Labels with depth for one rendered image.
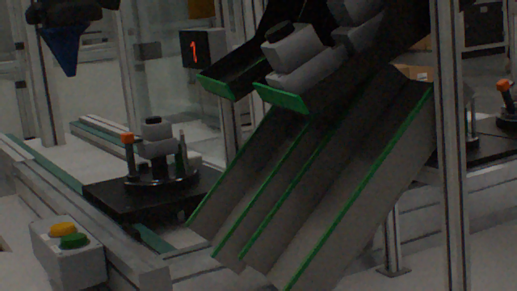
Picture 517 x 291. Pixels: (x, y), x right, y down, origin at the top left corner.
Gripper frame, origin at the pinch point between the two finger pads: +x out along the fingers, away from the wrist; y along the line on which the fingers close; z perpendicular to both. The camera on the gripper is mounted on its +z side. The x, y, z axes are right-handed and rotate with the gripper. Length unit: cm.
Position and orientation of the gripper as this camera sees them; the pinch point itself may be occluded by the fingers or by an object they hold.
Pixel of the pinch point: (67, 51)
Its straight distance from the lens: 103.2
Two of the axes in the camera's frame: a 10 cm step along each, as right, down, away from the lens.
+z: 8.7, -2.0, 4.4
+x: 1.1, 9.7, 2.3
